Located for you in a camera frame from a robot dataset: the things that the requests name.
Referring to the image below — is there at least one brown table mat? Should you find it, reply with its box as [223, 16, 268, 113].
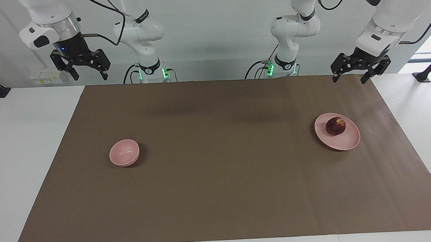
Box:
[9, 70, 431, 242]

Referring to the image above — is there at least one pink bowl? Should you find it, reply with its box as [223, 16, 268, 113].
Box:
[109, 139, 141, 168]

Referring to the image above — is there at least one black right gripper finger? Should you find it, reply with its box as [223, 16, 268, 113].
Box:
[50, 49, 80, 82]
[88, 49, 112, 81]

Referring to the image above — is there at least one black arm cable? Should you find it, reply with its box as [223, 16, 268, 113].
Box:
[312, 0, 431, 49]
[79, 0, 127, 47]

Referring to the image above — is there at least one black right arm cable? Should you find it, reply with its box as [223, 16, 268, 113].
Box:
[79, 0, 127, 47]

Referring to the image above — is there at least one black base cable bundle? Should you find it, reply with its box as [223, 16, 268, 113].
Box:
[243, 44, 280, 79]
[122, 64, 141, 84]

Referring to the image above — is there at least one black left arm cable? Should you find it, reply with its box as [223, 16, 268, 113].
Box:
[312, 0, 431, 49]

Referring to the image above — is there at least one white wall socket box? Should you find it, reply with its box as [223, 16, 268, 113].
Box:
[28, 66, 63, 86]

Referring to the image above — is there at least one dark red apple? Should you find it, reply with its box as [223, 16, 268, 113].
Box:
[325, 116, 347, 137]

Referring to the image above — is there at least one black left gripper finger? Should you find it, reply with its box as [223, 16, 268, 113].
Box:
[330, 52, 356, 83]
[360, 57, 392, 84]

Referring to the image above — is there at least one pink plate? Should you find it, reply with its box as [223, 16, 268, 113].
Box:
[314, 112, 361, 152]

